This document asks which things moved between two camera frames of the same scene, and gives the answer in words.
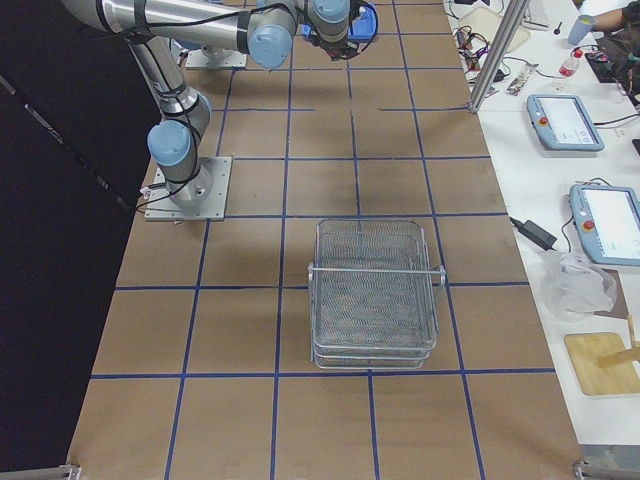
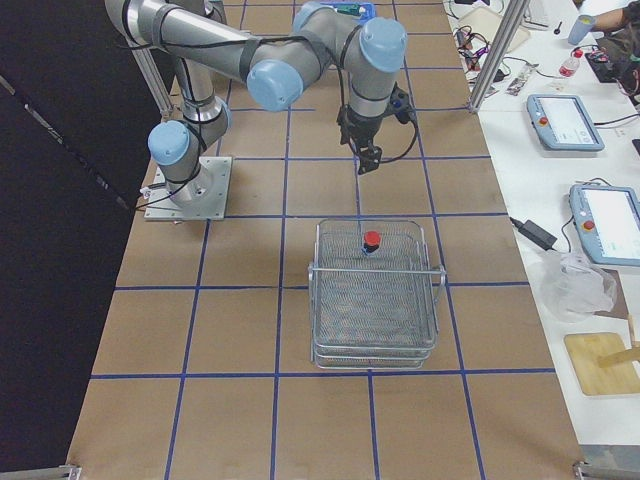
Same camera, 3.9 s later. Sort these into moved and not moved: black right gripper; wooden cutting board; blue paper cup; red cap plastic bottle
Moved: black right gripper
Not moved: blue paper cup; wooden cutting board; red cap plastic bottle
